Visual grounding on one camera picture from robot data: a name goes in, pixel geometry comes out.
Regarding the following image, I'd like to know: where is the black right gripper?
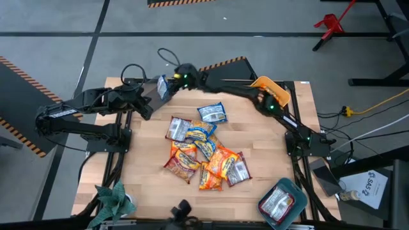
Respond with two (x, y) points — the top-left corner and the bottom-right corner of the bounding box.
(167, 63), (201, 97)

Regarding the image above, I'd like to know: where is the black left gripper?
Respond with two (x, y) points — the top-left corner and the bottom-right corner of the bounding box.
(118, 84), (155, 121)

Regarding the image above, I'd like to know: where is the blue Maruchan ramen pack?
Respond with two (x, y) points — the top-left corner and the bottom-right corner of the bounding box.
(185, 119), (218, 141)
(194, 134), (224, 162)
(156, 74), (170, 101)
(196, 102), (229, 125)

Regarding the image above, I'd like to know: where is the black hazard-striped platform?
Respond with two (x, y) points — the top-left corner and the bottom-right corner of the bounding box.
(0, 56), (83, 159)
(146, 0), (218, 9)
(198, 56), (258, 82)

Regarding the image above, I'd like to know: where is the white plant pot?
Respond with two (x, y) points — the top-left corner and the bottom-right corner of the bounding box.
(125, 193), (138, 208)

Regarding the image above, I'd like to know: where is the green artificial plant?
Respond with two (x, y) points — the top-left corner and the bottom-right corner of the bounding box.
(86, 179), (138, 229)

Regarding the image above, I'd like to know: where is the yellow plastic basket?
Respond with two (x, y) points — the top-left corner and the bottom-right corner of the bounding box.
(250, 75), (291, 109)

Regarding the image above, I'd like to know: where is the grey metal foot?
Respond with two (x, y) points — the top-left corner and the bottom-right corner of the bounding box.
(0, 135), (24, 151)

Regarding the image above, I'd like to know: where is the blue-grey plastic bin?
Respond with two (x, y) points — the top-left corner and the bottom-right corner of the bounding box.
(257, 177), (309, 230)

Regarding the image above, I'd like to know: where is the red metal stand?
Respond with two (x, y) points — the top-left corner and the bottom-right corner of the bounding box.
(311, 0), (358, 52)

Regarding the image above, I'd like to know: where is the dark tablet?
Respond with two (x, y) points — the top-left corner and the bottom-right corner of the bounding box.
(309, 157), (343, 197)

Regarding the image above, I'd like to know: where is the small beige bottle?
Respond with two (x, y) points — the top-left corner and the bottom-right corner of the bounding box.
(337, 189), (362, 203)

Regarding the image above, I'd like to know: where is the white printed paper sheet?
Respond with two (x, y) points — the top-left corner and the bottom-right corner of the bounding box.
(338, 169), (389, 210)

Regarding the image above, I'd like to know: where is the black side desk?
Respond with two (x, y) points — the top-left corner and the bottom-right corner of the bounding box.
(330, 145), (409, 230)

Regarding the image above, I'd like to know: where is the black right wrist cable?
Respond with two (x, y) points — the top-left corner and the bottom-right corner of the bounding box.
(157, 47), (181, 68)

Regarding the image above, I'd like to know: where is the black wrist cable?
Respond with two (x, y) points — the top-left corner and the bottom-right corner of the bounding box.
(157, 47), (181, 68)
(120, 63), (148, 88)

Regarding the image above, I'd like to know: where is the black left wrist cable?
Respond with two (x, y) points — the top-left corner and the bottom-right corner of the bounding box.
(120, 63), (148, 88)

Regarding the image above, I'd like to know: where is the black leader arm handle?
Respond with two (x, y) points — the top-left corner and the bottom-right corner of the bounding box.
(170, 199), (203, 230)

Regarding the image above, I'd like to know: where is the black aluminium table frame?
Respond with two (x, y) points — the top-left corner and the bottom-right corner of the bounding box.
(72, 77), (341, 230)

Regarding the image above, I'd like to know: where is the yellow extension cable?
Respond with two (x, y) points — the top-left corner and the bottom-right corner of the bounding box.
(341, 88), (409, 118)

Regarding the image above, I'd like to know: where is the black desk frame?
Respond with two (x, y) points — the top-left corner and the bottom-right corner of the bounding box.
(347, 0), (409, 88)

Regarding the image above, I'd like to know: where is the white floor cable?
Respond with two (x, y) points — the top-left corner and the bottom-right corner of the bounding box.
(330, 113), (409, 153)

